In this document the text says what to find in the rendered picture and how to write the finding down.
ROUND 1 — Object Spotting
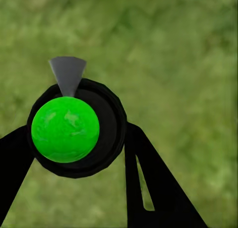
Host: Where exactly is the pesticide atomizer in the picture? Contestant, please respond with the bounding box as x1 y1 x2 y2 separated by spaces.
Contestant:
27 56 128 179

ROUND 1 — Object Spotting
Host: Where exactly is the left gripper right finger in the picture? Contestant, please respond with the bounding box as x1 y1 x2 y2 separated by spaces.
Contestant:
124 123 207 228

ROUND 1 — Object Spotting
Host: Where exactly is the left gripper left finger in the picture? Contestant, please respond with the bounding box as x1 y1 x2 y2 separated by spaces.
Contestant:
0 126 35 227

